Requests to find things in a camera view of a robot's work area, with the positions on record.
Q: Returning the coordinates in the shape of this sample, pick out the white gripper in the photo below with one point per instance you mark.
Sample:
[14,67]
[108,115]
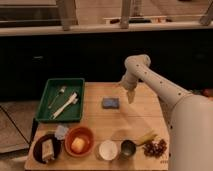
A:
[129,83]

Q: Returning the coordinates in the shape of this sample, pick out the blue sponge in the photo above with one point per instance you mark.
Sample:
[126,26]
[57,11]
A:
[110,103]

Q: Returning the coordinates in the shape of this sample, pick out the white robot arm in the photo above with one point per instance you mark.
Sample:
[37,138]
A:
[191,124]

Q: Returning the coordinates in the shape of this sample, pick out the yellow sponge block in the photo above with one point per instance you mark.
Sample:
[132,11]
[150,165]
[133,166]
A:
[77,145]

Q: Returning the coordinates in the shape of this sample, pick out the yellow banana toy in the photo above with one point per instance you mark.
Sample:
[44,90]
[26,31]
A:
[146,138]

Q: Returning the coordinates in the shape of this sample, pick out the metal cup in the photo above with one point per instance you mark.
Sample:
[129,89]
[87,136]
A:
[128,149]

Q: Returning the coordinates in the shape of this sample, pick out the white cup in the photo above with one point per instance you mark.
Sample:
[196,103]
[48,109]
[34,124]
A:
[108,150]

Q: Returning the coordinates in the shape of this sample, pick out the red grape bunch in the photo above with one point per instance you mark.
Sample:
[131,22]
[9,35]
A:
[155,149]

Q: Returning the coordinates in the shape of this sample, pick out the orange bowl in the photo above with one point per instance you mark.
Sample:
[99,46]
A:
[81,132]

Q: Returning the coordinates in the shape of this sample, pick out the metal spoon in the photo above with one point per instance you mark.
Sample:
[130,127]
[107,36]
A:
[60,92]

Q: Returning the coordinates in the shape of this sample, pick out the green plastic tray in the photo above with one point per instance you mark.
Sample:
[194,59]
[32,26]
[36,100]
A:
[73,112]

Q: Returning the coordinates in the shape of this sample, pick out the crumpled clear plastic wrap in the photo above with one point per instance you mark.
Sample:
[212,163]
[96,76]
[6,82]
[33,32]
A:
[60,132]

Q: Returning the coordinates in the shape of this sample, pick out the tan wooden block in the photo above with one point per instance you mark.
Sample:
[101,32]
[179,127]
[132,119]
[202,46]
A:
[47,151]

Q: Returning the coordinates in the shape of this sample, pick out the dark brown plate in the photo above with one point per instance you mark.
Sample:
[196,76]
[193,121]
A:
[37,151]

